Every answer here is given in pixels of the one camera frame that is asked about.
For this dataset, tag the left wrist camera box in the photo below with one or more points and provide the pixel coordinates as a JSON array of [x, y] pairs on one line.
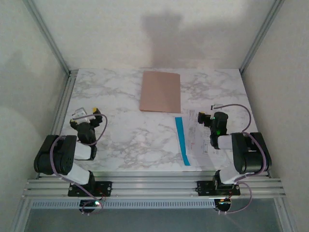
[[80, 113]]

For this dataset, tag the aluminium frame side rail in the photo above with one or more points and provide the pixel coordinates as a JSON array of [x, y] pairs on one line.
[[64, 104]]

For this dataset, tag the pink paper folder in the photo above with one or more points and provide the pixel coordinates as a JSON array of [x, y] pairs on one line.
[[160, 91]]

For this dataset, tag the printed technical drawing sheet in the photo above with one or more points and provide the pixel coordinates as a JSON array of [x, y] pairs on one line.
[[198, 135]]

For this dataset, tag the aluminium frame post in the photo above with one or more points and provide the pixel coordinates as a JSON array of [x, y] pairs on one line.
[[262, 36], [48, 38]]

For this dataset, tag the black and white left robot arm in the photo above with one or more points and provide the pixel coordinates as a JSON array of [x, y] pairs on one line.
[[55, 154]]

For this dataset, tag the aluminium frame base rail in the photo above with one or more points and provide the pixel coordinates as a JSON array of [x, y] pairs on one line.
[[154, 187]]

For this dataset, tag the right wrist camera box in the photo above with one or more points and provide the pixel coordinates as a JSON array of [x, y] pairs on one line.
[[214, 106]]

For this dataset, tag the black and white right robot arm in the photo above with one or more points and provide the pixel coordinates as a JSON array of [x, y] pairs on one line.
[[251, 159]]

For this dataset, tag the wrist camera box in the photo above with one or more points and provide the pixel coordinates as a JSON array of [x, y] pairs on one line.
[[80, 113], [214, 106]]

